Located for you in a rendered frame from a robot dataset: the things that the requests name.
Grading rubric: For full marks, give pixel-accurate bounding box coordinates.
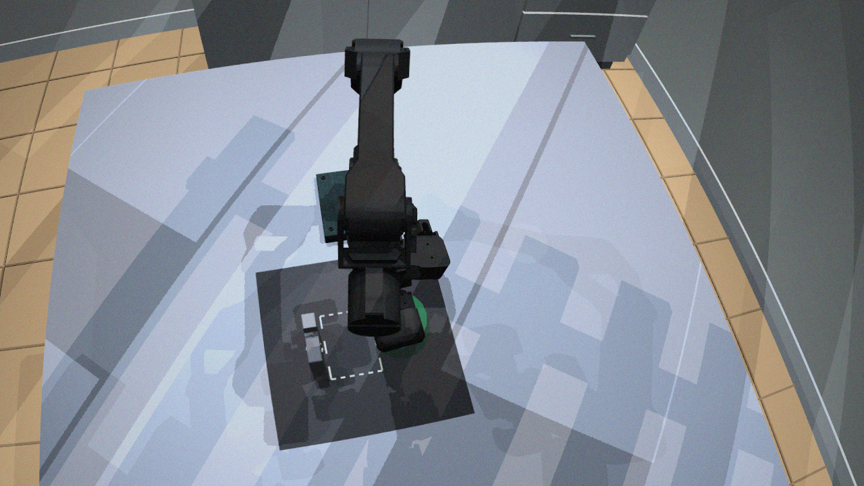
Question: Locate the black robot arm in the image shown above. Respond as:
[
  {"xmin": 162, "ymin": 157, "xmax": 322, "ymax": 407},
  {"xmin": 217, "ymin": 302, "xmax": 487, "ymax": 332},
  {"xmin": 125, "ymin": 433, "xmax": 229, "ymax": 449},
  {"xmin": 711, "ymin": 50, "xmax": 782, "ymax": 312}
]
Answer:
[{"xmin": 337, "ymin": 38, "xmax": 450, "ymax": 337}]

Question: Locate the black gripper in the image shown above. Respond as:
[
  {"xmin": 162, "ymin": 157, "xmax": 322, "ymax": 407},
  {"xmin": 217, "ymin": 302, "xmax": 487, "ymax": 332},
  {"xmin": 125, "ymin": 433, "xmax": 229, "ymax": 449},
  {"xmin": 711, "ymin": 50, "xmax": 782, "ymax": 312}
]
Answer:
[{"xmin": 374, "ymin": 283, "xmax": 425, "ymax": 352}]

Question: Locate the green glass bottle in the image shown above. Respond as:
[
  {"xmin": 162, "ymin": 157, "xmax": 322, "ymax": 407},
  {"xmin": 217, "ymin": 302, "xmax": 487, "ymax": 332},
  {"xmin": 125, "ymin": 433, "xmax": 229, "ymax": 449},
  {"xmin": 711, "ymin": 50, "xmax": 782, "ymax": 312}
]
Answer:
[{"xmin": 384, "ymin": 296, "xmax": 430, "ymax": 358}]

